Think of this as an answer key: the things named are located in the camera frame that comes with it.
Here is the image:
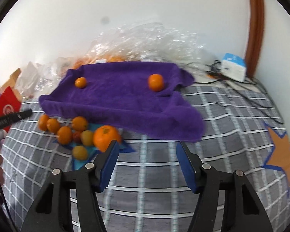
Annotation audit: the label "orange star patch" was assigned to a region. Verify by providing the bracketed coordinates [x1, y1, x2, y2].
[263, 123, 290, 196]

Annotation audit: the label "large orange with stem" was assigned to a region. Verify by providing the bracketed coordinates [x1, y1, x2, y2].
[93, 125, 122, 152]

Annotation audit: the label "clear plastic bag left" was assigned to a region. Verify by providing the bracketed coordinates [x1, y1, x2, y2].
[15, 57, 74, 98]

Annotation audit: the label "medium orange on towel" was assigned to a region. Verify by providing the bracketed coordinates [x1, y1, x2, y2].
[148, 74, 164, 92]

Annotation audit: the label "blue star patch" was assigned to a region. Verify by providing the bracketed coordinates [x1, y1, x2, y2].
[62, 124, 135, 171]

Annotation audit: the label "small red-orange fruit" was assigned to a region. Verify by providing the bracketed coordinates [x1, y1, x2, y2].
[73, 131, 82, 144]

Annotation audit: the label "white blue tissue pack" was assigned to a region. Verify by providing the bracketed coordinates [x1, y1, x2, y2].
[220, 53, 247, 82]

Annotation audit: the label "yellow loquat upper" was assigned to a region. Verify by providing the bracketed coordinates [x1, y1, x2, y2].
[80, 130, 94, 147]

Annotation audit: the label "red paper bag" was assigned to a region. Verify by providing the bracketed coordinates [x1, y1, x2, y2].
[0, 86, 22, 133]

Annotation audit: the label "yellow loquat lower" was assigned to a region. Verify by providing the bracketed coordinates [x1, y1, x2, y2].
[72, 146, 88, 161]

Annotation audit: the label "orange mandarin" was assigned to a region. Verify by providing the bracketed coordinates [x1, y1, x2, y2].
[56, 126, 73, 145]
[38, 114, 49, 131]
[46, 118, 61, 134]
[71, 116, 88, 132]

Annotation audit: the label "clear plastic fruit bag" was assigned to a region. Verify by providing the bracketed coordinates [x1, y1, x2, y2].
[72, 22, 209, 69]

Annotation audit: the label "yellow loquat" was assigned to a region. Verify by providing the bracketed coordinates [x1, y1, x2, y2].
[72, 146, 88, 161]
[80, 130, 94, 147]

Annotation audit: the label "black cables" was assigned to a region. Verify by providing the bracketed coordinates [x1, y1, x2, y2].
[183, 59, 284, 125]

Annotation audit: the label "small orange on towel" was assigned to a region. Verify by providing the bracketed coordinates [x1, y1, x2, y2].
[74, 77, 87, 89]

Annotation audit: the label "grey checked bed cover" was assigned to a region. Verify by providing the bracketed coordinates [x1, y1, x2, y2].
[1, 83, 290, 231]

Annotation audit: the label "brown wooden door frame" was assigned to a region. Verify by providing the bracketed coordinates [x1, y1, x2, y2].
[245, 0, 264, 78]

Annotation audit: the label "purple towel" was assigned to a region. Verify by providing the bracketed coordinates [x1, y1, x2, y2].
[39, 61, 205, 142]

